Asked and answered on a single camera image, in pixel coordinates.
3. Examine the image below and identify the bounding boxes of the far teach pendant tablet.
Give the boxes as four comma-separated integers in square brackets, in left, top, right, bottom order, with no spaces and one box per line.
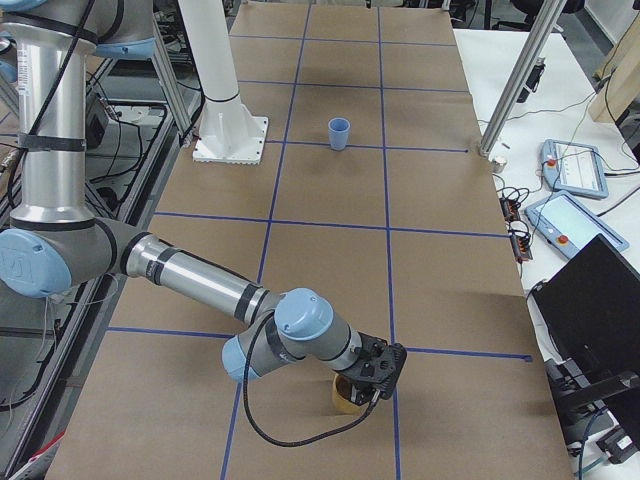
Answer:
[540,139,609,199]

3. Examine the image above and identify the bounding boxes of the black laptop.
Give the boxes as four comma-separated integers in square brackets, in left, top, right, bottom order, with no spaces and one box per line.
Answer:
[533,234,639,412]

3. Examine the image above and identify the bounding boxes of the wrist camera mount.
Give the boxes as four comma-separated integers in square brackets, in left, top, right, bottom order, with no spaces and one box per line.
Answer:
[361,339,407,401]

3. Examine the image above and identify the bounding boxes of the black orange connector block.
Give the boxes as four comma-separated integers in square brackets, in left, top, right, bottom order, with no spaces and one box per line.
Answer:
[499,197,533,264]

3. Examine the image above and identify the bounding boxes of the small silver metal cylinder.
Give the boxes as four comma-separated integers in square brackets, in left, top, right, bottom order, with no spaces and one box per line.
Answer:
[491,156,507,174]

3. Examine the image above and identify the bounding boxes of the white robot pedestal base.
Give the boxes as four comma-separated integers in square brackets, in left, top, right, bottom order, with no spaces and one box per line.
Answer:
[179,0,269,165]

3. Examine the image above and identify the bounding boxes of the teach pendant tablet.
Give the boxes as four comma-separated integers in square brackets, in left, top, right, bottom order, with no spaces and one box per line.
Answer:
[525,191,629,259]
[540,139,609,199]

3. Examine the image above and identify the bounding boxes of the near teach pendant tablet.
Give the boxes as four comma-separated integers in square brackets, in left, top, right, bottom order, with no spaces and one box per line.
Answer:
[525,191,629,259]

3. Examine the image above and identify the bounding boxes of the black monitor stand base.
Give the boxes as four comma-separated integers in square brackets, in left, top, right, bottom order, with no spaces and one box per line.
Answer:
[544,359,639,445]

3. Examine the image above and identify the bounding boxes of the black box with label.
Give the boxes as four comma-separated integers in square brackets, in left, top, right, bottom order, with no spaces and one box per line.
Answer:
[596,425,638,464]

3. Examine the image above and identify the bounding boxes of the aluminium frame post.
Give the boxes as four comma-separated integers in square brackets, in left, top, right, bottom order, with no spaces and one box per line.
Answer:
[478,0,566,158]

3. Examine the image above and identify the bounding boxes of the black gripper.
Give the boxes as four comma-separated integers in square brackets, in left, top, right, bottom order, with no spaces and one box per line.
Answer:
[337,337,384,406]

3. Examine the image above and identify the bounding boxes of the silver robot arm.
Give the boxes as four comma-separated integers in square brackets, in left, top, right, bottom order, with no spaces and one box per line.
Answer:
[1,1,406,406]

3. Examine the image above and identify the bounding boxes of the tan wooden cup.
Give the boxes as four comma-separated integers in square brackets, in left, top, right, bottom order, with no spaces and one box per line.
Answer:
[332,374,366,415]

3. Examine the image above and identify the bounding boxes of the light blue plastic cup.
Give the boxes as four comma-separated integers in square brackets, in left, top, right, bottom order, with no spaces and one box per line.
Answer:
[328,117,351,151]

